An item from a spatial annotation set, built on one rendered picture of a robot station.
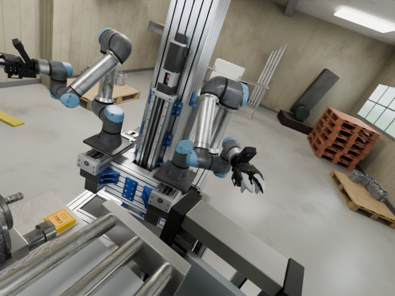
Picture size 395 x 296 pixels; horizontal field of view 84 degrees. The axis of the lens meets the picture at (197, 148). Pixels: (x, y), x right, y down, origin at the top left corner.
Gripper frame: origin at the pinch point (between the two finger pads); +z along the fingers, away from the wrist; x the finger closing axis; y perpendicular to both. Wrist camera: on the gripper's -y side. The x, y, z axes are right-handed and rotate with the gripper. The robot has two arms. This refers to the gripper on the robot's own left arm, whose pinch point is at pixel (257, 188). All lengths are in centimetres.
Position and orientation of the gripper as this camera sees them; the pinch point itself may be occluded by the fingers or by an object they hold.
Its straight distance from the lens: 78.5
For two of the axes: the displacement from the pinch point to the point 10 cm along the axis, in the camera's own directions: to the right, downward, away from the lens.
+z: 1.3, 5.2, -8.4
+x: -9.7, -1.0, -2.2
